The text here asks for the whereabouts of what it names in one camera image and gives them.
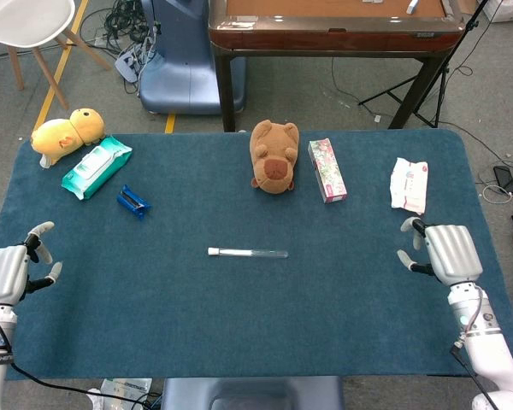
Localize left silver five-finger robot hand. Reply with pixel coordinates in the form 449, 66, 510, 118
0, 220, 64, 307

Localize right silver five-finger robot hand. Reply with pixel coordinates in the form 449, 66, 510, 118
396, 216, 484, 286

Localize transparent glass test tube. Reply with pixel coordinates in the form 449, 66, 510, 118
208, 246, 289, 259

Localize white tissue pack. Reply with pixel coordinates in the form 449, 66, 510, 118
389, 156, 429, 214

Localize black smartphone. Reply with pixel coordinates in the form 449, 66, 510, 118
492, 165, 513, 194

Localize green wet wipes pack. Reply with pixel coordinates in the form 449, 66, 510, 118
61, 136, 133, 202

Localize blue snack wrapper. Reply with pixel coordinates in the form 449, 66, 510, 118
115, 184, 152, 221

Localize yellow duck plush toy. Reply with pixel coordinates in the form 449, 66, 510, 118
30, 108, 106, 169

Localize pink floral carton box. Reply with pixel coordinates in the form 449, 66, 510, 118
308, 138, 349, 204

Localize crumpled white paper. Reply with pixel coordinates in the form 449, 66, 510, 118
85, 387, 104, 410

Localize black tripod stand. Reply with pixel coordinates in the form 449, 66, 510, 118
357, 0, 504, 129

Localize clear plastic bag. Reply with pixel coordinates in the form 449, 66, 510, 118
98, 378, 154, 410

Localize brown capybara plush toy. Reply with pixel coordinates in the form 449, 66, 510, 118
249, 119, 301, 196

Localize blue table cloth mat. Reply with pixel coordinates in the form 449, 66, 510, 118
0, 129, 513, 381

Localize blue-grey robot torso base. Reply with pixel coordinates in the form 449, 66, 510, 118
160, 376, 345, 410

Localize grey power strip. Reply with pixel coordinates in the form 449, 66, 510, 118
114, 44, 149, 82

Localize brown mahjong table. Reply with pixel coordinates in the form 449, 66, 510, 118
208, 0, 469, 132

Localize white storage box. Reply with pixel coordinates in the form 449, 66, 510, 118
482, 0, 513, 23

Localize white chair wooden legs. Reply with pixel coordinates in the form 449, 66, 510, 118
0, 0, 113, 111

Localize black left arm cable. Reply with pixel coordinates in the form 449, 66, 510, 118
0, 311, 155, 410

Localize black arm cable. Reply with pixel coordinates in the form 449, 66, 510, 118
450, 343, 502, 410
0, 311, 155, 410

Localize white charging cable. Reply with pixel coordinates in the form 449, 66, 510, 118
481, 183, 513, 205

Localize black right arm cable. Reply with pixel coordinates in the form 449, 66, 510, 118
450, 343, 502, 410

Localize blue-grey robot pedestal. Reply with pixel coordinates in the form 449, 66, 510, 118
139, 0, 247, 115

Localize black floor cable bundle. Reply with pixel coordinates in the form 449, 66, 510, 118
80, 0, 155, 56

